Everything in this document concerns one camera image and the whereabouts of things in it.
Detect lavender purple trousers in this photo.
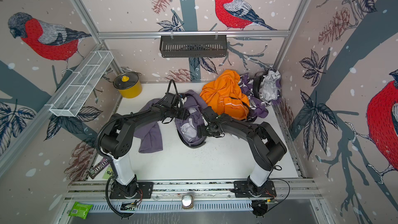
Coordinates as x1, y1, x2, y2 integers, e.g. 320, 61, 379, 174
133, 89, 212, 155

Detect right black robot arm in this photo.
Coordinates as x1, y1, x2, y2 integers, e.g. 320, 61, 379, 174
198, 106, 287, 197

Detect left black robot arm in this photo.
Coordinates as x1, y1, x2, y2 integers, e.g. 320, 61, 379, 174
96, 80, 189, 198

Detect orange trousers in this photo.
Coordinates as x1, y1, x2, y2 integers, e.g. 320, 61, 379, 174
200, 69, 250, 120

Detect purple camouflage trousers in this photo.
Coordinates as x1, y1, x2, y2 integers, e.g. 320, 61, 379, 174
238, 68, 282, 122

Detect yellow pot with lid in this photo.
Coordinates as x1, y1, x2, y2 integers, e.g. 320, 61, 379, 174
113, 72, 142, 99

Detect black hanging basket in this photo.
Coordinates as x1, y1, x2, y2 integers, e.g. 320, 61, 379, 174
160, 35, 228, 58

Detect green snack wrapper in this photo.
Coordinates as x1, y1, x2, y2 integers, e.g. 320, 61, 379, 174
102, 166, 114, 180

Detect dark candy bar wrapper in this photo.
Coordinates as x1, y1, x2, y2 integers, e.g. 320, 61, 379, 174
88, 158, 110, 179

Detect green wipes packet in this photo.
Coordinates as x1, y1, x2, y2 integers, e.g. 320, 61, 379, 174
68, 202, 93, 219

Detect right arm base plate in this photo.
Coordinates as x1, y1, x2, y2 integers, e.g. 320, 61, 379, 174
230, 180, 277, 198

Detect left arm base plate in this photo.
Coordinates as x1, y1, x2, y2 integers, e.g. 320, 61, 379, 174
109, 181, 154, 200

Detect white wire mesh shelf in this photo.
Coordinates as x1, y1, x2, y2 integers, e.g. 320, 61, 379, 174
49, 50, 114, 117

